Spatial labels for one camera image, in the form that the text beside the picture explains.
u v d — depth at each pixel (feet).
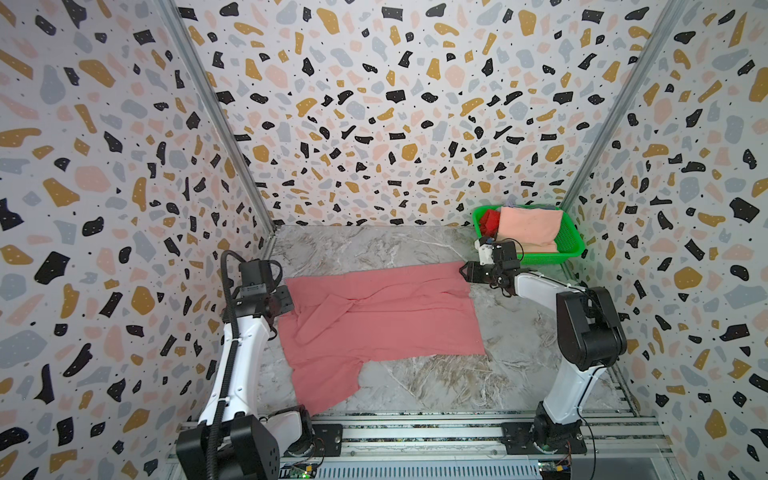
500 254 2.61
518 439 2.40
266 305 1.80
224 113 2.89
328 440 2.41
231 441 1.25
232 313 1.72
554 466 2.34
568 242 3.68
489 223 3.60
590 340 1.65
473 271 2.92
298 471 2.30
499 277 2.50
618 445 2.45
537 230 3.48
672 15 2.35
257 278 1.98
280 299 2.35
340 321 3.10
